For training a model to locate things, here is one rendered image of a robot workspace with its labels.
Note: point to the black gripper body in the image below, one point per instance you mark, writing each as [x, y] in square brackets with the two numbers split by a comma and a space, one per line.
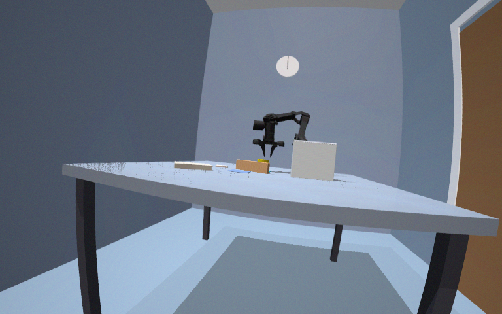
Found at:
[269, 136]

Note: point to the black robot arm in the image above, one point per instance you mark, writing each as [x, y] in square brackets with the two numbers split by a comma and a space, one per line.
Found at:
[270, 120]

